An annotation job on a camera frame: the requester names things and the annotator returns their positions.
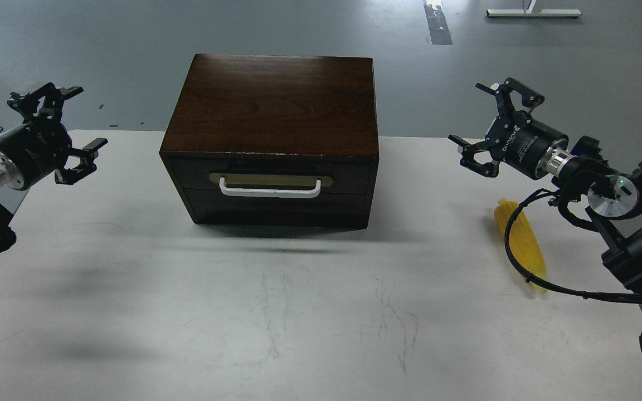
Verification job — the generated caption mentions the grey floor tape strip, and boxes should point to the grey floor tape strip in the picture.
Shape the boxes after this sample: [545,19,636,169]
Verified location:
[423,1,453,46]

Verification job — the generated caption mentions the yellow corn cob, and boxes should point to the yellow corn cob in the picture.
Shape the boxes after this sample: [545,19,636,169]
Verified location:
[493,198,546,280]

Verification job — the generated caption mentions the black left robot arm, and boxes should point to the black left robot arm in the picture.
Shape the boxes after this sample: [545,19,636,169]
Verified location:
[0,83,108,253]

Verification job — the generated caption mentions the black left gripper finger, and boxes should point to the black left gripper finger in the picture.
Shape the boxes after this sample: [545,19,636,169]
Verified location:
[54,138,109,185]
[7,83,84,129]

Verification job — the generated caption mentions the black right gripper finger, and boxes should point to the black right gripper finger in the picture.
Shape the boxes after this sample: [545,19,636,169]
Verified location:
[448,135,500,178]
[475,78,545,120]

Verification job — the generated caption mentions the wooden drawer with white handle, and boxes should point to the wooden drawer with white handle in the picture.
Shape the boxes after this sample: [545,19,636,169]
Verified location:
[171,158,377,202]

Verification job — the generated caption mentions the dark wooden cabinet box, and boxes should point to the dark wooden cabinet box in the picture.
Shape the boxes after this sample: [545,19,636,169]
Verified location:
[159,54,380,230]

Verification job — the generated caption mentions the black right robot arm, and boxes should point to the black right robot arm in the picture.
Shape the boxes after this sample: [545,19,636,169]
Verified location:
[449,77,642,304]

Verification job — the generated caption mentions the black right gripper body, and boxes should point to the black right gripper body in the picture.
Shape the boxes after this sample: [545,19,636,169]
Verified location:
[485,111,568,180]

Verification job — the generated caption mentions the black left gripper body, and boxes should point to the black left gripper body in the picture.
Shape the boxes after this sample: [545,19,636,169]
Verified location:
[0,124,72,191]

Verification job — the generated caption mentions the white table leg base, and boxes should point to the white table leg base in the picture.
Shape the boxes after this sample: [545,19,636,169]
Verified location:
[485,1,582,18]

